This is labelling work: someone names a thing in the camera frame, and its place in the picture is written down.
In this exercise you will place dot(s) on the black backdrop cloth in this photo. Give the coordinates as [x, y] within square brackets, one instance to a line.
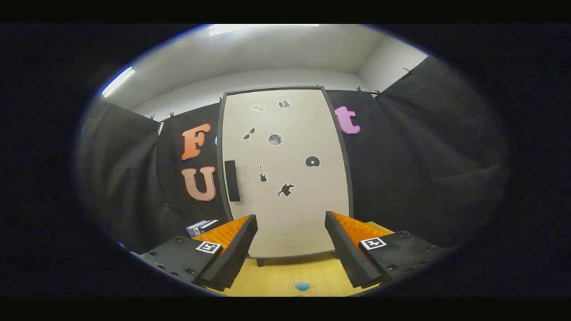
[401, 169]

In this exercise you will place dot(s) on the grey cabinet body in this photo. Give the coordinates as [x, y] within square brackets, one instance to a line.
[348, 183]

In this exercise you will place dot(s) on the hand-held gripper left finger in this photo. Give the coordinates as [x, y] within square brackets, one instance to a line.
[232, 258]

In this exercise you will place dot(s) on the white blue cosmetic tube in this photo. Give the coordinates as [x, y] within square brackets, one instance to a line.
[302, 286]

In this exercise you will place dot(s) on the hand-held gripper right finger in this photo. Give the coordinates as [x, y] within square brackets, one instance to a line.
[350, 258]

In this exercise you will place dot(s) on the blue white box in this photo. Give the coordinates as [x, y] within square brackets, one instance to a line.
[199, 227]

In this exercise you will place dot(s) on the ceiling light panel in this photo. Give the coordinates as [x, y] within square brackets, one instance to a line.
[117, 82]
[250, 28]

